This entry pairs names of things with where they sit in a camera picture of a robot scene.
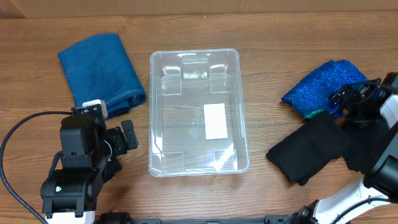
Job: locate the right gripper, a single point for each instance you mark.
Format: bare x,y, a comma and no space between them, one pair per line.
347,98

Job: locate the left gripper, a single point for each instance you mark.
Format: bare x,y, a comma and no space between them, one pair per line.
116,135

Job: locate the black cloth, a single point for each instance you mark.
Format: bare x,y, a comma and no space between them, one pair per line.
362,140
112,167
309,149

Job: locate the sparkly blue cloth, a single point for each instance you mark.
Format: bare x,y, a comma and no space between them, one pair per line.
313,93

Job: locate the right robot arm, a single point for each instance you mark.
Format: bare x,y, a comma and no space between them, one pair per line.
378,184

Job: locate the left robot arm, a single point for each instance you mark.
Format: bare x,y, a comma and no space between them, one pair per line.
88,160

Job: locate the clear plastic storage bin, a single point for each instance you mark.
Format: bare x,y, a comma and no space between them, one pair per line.
181,83

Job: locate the folded blue denim jeans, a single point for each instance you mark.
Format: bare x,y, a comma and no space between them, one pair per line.
98,68

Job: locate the white label in bin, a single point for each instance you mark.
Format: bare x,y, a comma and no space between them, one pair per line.
215,121

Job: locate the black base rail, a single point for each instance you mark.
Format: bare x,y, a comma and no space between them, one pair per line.
125,218

